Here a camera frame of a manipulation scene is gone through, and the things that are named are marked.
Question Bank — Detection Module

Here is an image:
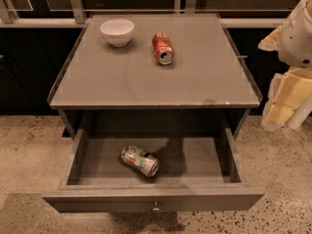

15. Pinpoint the green white 7up can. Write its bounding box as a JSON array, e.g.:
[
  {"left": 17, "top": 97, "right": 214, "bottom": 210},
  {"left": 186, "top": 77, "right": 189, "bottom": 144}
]
[{"left": 120, "top": 145, "right": 159, "bottom": 177}]

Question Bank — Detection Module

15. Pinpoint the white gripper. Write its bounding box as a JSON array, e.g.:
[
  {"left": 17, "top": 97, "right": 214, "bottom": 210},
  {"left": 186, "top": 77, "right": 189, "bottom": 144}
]
[{"left": 257, "top": 0, "right": 312, "bottom": 131}]

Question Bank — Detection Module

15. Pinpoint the white ceramic bowl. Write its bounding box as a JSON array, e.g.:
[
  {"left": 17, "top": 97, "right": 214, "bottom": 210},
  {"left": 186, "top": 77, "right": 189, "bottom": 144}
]
[{"left": 99, "top": 19, "right": 135, "bottom": 47}]

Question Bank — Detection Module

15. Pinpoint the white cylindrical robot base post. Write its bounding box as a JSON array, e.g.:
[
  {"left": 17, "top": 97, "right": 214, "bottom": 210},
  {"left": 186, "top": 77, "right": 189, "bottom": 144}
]
[{"left": 287, "top": 95, "right": 312, "bottom": 130}]

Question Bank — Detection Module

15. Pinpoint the grey cabinet with counter top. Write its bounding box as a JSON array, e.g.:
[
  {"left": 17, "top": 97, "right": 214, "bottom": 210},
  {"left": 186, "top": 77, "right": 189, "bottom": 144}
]
[{"left": 48, "top": 14, "right": 261, "bottom": 129}]

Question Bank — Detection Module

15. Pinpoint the grey metal railing frame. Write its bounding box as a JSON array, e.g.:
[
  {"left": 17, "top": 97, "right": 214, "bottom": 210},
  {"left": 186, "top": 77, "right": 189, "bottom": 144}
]
[{"left": 0, "top": 0, "right": 300, "bottom": 28}]

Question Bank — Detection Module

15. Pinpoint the metal drawer knob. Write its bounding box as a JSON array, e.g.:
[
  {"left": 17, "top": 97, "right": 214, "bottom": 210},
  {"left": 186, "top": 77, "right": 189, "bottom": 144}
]
[{"left": 152, "top": 202, "right": 160, "bottom": 213}]

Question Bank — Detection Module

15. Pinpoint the grey top drawer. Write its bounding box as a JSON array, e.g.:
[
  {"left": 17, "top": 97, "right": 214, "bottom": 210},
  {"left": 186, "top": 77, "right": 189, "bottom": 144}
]
[{"left": 43, "top": 128, "right": 264, "bottom": 213}]

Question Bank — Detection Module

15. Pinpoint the orange soda can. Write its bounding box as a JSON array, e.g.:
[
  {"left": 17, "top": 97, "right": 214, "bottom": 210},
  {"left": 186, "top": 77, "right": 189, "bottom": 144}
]
[{"left": 152, "top": 32, "right": 175, "bottom": 65}]

